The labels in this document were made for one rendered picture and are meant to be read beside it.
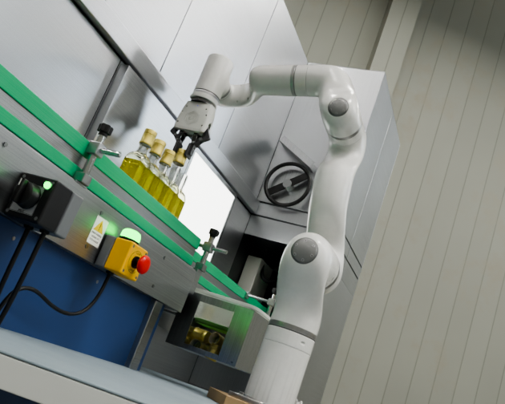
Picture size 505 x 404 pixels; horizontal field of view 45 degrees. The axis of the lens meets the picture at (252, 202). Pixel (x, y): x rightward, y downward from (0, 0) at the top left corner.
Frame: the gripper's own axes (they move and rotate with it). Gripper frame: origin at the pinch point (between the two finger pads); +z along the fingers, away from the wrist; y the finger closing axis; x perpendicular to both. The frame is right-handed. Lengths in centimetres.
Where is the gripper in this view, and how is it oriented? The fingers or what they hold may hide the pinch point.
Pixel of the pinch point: (183, 150)
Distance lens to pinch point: 180.2
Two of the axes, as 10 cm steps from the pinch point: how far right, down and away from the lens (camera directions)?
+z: -3.4, 9.0, -2.8
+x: 3.1, 3.9, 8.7
